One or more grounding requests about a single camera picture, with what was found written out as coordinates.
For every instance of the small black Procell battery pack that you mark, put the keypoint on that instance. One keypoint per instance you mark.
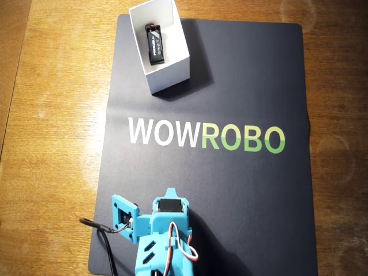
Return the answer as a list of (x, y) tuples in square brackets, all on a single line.
[(156, 46)]

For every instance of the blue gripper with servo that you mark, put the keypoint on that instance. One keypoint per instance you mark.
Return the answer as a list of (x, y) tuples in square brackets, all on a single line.
[(169, 205)]

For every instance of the white open cardboard box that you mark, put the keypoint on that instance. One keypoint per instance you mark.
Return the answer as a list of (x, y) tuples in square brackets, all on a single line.
[(169, 77)]

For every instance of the dark navy WOWROBO mat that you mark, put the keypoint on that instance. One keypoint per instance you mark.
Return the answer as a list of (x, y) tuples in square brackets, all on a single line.
[(230, 187)]

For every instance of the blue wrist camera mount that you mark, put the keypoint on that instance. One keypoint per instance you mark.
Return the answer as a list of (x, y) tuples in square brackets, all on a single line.
[(122, 204)]

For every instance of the blue printed robot arm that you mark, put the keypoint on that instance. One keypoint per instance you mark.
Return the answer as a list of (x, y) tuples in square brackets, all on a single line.
[(161, 256)]

